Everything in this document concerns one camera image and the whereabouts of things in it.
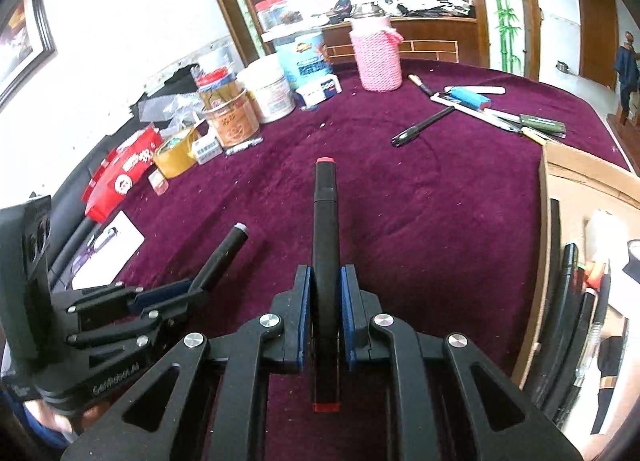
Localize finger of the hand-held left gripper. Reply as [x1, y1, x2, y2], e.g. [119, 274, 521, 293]
[66, 278, 211, 328]
[66, 298, 213, 354]

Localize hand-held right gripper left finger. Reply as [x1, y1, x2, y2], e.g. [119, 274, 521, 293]
[60, 265, 315, 461]

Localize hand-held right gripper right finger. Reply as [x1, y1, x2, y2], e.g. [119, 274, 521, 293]
[340, 265, 583, 461]

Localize black marker pale cap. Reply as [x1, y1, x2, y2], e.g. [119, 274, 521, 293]
[192, 222, 250, 294]

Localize black marker red caps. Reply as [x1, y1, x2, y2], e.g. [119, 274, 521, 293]
[310, 157, 343, 414]

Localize black marker grey cap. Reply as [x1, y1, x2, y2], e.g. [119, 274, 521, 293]
[542, 243, 581, 392]

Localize black marker green cap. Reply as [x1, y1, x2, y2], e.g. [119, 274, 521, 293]
[550, 291, 598, 412]

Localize white dropper bottle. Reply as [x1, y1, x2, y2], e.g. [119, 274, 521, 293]
[585, 210, 631, 262]

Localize cardboard box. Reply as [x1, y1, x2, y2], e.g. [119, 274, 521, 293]
[512, 141, 640, 437]

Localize white charger plug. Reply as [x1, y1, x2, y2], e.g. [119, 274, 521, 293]
[607, 258, 640, 317]

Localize person's left forearm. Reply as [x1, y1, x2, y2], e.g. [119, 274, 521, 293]
[0, 381, 68, 449]

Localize person's left hand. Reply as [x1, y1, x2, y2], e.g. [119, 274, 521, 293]
[22, 398, 108, 442]

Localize white card with glasses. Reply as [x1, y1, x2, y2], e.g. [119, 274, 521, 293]
[70, 211, 146, 292]

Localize red box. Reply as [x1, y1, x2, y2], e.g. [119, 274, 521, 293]
[82, 125, 163, 222]

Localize yellow tape roll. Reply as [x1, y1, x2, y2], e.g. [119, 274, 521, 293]
[151, 127, 201, 179]

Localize small white barcoded box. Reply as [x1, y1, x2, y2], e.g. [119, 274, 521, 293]
[192, 136, 223, 165]

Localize orange-labelled jar red lid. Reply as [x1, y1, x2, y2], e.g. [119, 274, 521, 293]
[197, 68, 262, 149]

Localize clear plastic bag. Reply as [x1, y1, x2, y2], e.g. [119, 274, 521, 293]
[137, 91, 206, 136]

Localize black cloth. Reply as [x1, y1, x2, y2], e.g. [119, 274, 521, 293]
[125, 66, 201, 122]

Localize white plastic jar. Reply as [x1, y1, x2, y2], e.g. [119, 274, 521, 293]
[237, 58, 297, 124]

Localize small blue white box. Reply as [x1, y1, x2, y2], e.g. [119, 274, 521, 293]
[295, 75, 343, 106]

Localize white pen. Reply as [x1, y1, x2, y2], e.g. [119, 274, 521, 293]
[431, 93, 521, 129]

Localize clear ballpoint pen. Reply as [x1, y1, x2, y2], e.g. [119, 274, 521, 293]
[575, 321, 603, 387]

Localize small orange object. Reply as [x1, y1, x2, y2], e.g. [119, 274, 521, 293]
[585, 261, 608, 289]

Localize blue rectangular case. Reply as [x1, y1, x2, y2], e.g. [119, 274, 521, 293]
[450, 87, 492, 109]

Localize blue-labelled clear jar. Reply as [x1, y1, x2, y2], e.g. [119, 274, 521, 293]
[262, 26, 335, 89]

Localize pink knitted bottle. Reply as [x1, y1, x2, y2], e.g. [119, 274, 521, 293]
[349, 16, 405, 92]

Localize black pen gold band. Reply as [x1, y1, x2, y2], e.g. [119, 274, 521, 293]
[592, 336, 626, 437]

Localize dark green utility knife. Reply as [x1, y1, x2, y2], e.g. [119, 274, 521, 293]
[519, 113, 568, 134]

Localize wooden cabinet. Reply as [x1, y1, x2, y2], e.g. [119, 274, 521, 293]
[320, 16, 481, 66]

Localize clear jar red lid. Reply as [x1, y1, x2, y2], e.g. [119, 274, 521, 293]
[254, 0, 305, 34]

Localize dark blue jacket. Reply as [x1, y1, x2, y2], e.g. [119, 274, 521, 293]
[614, 43, 640, 92]

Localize wooden door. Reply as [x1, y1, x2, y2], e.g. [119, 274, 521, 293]
[572, 0, 621, 89]

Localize yellow-handled cutter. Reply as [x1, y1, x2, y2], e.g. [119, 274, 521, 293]
[408, 74, 435, 98]

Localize framed wall picture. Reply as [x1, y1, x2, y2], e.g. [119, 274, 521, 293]
[0, 0, 58, 109]

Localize bamboo wall decal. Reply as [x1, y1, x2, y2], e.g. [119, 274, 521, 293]
[480, 0, 526, 74]

